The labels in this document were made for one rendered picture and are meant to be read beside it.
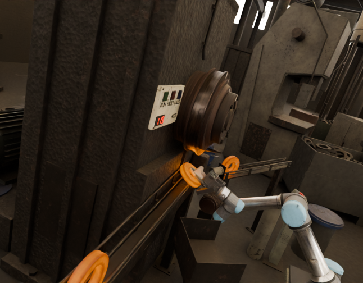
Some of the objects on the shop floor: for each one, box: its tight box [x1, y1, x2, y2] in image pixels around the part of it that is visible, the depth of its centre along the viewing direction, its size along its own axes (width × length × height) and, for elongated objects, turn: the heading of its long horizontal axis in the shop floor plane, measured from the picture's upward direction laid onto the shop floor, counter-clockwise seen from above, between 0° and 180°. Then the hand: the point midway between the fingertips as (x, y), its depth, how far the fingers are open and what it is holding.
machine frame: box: [0, 0, 239, 283], centre depth 168 cm, size 73×108×176 cm
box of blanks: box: [281, 136, 363, 227], centre depth 362 cm, size 103×83×77 cm
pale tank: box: [319, 0, 363, 119], centre depth 865 cm, size 92×92×450 cm
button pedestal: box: [262, 189, 308, 273], centre depth 217 cm, size 16×24×62 cm, turn 120°
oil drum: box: [289, 108, 319, 138], centre depth 603 cm, size 59×59×89 cm
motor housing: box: [196, 191, 221, 220], centre depth 202 cm, size 13×22×54 cm, turn 120°
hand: (191, 169), depth 160 cm, fingers closed
